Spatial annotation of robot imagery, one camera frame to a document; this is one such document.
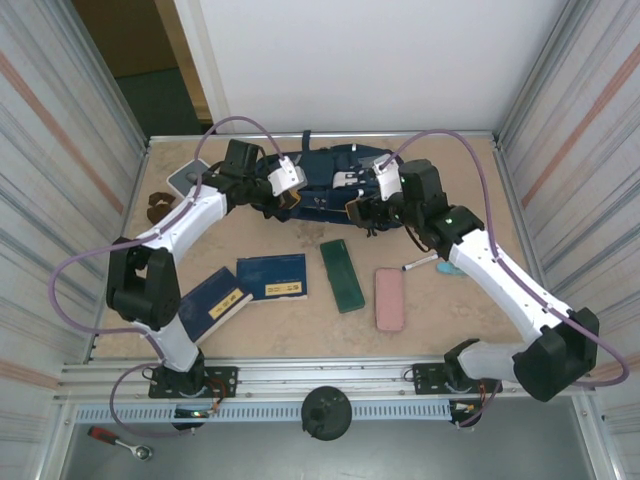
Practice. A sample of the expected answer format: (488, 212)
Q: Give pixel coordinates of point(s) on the navy blue backpack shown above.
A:
(325, 202)

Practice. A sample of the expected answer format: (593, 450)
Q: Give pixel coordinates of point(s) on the green pencil case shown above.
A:
(342, 277)

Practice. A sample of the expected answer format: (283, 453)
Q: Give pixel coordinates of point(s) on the white marker with blue cap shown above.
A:
(420, 262)

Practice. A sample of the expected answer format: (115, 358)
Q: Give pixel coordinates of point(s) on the blue book with yellow label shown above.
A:
(272, 272)
(210, 305)

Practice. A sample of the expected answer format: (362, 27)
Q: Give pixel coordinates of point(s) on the pink pencil case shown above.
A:
(389, 300)

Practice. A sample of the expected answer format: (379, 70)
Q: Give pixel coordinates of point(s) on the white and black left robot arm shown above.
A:
(195, 215)

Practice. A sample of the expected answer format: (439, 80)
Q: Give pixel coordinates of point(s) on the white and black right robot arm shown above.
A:
(500, 280)

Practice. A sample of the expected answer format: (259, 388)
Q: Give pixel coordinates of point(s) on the white and grey box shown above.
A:
(182, 177)

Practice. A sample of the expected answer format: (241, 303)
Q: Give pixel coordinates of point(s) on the light blue eraser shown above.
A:
(447, 269)

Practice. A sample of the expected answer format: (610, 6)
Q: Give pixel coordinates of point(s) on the brown crumpled object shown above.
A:
(159, 210)

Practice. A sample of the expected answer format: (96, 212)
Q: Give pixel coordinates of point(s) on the black round knob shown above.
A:
(326, 412)

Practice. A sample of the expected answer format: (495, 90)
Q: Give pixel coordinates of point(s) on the small black controller board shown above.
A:
(465, 410)
(192, 415)

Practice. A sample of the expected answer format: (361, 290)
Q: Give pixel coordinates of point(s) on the white door frame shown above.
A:
(200, 60)

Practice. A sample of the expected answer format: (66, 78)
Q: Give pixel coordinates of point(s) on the aluminium mounting rail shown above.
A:
(325, 375)

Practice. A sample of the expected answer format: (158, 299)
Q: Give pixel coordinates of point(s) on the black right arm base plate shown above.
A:
(427, 377)

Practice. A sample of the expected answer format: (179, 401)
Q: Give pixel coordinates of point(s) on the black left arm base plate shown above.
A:
(225, 380)

